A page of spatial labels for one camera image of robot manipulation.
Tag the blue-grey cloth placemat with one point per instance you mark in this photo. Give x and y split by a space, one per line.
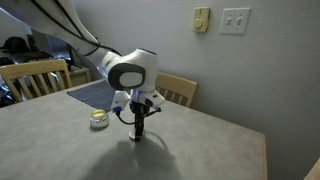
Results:
93 94

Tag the dark monitor screen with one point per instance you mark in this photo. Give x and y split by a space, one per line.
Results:
50 46

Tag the wooden chair with slatted back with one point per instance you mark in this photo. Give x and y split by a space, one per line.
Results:
180 88

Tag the round silver jar lid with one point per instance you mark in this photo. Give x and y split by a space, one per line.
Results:
132 136

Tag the black cap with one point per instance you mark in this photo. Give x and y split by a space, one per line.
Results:
15 44

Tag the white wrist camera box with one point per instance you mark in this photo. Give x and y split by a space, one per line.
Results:
120 101

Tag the glass jar with yellow candle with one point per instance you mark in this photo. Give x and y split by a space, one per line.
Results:
99 120

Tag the small wooden side table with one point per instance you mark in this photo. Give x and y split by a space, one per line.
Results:
80 76

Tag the beige wall thermostat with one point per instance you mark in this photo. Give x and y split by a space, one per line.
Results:
201 20

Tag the beige wooden furniture corner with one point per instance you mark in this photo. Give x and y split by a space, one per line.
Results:
315 171

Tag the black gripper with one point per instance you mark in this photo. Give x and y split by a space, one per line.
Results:
139 109

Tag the white double light switch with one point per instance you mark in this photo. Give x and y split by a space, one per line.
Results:
235 21

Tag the wooden chair with green cushion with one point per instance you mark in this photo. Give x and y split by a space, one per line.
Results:
36 67

